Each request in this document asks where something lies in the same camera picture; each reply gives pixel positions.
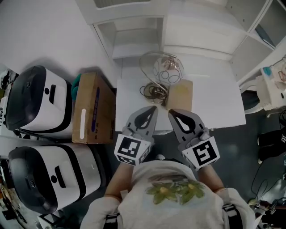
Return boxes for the black bag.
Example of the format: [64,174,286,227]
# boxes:
[257,129,286,164]

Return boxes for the white open shelf unit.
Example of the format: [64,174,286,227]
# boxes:
[90,0,168,60]

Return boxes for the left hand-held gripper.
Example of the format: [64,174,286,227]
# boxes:
[114,106,159,166]

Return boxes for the person's left forearm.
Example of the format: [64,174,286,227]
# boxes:
[104,161,136,198]

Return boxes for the brown cardboard box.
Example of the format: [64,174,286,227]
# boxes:
[71,72,117,144]

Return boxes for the white table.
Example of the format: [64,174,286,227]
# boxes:
[114,59,247,133]

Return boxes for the white low cupboard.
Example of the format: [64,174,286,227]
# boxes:
[164,0,248,61]

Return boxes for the white and black machine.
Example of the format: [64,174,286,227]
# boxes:
[7,144,99,215]
[5,65,75,138]

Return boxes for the white cabinet with compartments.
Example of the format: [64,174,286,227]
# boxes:
[225,0,286,84]

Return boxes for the white fluffy chair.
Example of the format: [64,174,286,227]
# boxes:
[237,55,286,118]

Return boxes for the glass globe lamp wooden base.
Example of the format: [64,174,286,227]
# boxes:
[139,51,194,112]

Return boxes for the dark blue book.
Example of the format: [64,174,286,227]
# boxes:
[254,24,276,48]

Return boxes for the black floor cable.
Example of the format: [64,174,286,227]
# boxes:
[250,156,269,199]

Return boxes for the person's white flower-print shirt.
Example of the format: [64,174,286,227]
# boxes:
[80,160,256,229]

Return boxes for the teal round object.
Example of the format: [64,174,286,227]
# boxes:
[71,74,81,99]

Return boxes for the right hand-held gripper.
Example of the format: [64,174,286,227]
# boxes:
[168,108,221,172]

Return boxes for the person's right forearm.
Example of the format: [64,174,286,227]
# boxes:
[198,165,226,193]

